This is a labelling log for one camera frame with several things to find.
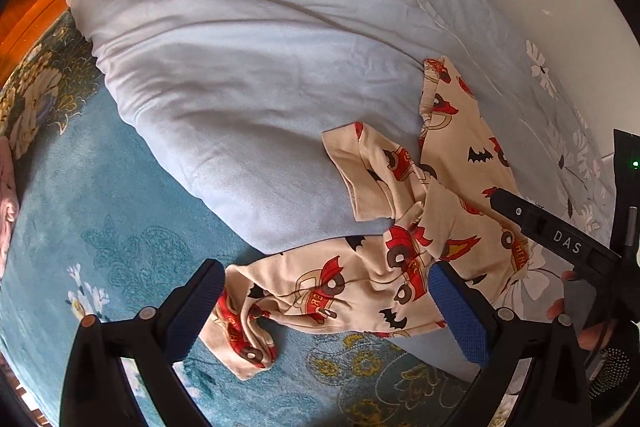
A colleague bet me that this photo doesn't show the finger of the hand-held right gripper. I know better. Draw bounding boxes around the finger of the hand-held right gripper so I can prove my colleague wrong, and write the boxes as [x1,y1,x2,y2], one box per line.
[489,188,621,278]

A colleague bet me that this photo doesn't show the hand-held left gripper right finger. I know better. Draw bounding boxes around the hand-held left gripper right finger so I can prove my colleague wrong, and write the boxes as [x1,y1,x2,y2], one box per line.
[428,260,593,427]

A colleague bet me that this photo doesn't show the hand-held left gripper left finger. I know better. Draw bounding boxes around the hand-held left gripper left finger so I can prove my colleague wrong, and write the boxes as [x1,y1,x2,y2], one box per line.
[59,258,226,427]

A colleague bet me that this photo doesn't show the cream printed pajama pants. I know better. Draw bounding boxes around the cream printed pajama pants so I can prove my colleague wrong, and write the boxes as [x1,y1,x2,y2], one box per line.
[202,56,543,383]

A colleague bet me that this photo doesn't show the person's right hand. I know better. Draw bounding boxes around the person's right hand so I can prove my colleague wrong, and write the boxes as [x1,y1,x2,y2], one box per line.
[546,269,613,352]

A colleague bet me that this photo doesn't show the teal plush blanket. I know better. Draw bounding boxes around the teal plush blanket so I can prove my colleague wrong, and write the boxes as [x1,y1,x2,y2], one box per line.
[0,7,506,427]

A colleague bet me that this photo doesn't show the black mesh object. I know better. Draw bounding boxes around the black mesh object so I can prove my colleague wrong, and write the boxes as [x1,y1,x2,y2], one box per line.
[585,322,640,408]

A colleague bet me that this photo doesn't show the pink fleece garment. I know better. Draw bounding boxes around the pink fleece garment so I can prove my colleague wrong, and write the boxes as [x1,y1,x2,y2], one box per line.
[0,137,21,278]

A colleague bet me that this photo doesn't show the light blue floral duvet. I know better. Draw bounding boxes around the light blue floral duvet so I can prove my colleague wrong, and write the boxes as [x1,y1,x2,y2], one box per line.
[66,0,623,383]

